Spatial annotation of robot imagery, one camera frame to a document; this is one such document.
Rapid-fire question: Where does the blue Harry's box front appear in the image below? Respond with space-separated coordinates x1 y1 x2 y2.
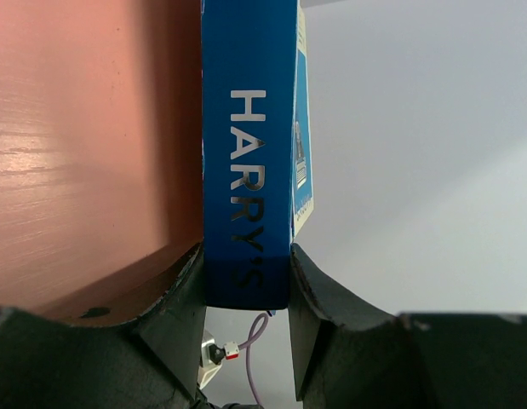
201 1 298 310

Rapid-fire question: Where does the blue Harry's razor box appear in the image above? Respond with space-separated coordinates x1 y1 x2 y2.
292 3 314 239

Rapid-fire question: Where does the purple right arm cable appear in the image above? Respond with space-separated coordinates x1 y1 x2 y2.
237 313 271 406

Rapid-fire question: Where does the pink three-tier shelf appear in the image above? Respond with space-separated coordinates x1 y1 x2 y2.
0 1 202 324

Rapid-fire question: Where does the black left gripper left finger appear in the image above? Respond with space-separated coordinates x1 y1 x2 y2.
0 245 206 408

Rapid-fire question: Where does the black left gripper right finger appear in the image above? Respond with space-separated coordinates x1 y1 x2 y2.
288 245 527 408

